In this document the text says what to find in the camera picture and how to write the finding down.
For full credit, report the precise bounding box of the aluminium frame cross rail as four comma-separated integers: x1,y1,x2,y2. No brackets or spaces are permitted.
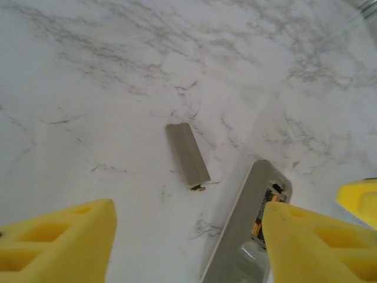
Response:
349,0,377,22

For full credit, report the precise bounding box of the beige remote control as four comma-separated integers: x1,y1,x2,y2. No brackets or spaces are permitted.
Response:
200,159,293,283

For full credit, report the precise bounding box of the small orange and black battery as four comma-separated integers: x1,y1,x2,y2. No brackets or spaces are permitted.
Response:
252,184,285,241

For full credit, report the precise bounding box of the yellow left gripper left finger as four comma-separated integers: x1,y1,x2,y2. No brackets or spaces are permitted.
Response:
0,198,118,283

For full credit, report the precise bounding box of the beige battery cover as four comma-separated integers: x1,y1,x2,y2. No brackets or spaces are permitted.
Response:
164,123,211,192

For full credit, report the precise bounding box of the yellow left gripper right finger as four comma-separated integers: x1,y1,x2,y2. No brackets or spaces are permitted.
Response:
263,201,377,283

